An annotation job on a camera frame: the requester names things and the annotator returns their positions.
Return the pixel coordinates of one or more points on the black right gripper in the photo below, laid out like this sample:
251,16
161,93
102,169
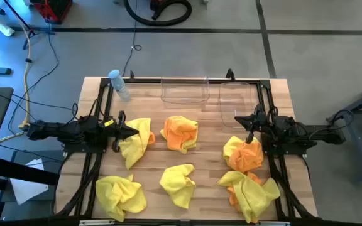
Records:
266,124

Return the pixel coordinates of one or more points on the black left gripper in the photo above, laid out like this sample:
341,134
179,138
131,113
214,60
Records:
113,132

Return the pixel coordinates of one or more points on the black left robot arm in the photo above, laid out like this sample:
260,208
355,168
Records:
58,129

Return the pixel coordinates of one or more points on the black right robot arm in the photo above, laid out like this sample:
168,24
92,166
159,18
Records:
294,128

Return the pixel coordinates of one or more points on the clear plastic basket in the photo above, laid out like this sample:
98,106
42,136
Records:
184,94
234,103

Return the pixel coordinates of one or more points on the clear plastic water bottle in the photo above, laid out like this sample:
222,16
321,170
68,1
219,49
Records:
118,83

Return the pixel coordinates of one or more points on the black metal beam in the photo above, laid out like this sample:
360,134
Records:
17,171

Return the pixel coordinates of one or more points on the white paper sheet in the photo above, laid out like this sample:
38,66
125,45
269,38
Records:
27,191

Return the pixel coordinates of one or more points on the orange black vacuum cleaner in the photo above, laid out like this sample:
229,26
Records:
159,4

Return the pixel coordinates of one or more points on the red black box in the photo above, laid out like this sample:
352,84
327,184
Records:
53,11

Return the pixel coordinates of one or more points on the black stand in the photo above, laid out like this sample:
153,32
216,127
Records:
20,17

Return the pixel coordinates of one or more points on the black aluminium table frame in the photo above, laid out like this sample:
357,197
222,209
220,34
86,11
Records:
146,81

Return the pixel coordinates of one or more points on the silver metal bracket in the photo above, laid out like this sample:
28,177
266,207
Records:
273,223
96,222

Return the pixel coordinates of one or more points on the grey desk frame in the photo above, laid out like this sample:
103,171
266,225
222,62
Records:
357,132

